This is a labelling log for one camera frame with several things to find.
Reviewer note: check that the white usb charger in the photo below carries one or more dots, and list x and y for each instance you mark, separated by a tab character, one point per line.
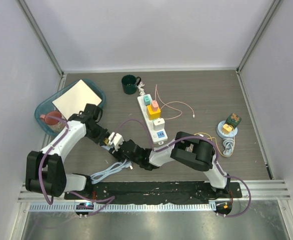
158	124

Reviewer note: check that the teal plug adapter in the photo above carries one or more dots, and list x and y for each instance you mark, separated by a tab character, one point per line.
146	100

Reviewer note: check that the white power strip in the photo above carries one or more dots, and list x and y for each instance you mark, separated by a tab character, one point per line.
158	137

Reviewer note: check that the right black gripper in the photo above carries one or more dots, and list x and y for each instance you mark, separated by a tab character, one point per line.
118	154

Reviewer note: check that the pink charger plug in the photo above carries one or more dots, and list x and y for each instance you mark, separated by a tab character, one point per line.
154	106

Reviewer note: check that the pink mug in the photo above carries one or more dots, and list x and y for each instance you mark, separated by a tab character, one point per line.
51	120

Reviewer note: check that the teal plastic tray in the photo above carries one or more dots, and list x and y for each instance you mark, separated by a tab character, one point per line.
47	105

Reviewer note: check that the green patterned box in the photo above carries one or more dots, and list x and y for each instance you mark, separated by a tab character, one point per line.
233	120

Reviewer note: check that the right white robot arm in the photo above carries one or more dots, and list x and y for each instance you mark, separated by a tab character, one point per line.
193	151

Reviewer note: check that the white square board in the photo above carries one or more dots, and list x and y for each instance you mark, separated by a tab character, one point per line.
75	99

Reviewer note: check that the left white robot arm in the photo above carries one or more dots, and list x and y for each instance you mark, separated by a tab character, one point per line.
45	171

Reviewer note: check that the dark green mug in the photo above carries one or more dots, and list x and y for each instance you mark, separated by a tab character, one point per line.
130	83

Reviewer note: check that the small yellow usb charger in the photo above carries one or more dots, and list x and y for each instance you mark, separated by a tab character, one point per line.
106	141

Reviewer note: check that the yellow cube socket adapter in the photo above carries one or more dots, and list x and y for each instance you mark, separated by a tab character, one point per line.
151	114

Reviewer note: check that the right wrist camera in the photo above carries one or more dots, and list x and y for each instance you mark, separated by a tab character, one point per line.
115	140

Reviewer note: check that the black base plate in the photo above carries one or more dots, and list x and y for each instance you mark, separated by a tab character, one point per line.
160	192

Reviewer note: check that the round blue socket base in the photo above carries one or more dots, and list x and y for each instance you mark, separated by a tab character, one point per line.
222	135

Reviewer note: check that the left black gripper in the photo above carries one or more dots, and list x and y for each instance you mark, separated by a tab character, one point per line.
103	134

